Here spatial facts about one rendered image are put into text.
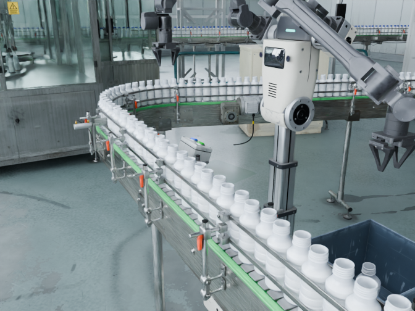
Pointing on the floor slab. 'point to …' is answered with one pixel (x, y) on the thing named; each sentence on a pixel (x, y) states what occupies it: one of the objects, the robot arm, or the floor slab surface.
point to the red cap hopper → (194, 23)
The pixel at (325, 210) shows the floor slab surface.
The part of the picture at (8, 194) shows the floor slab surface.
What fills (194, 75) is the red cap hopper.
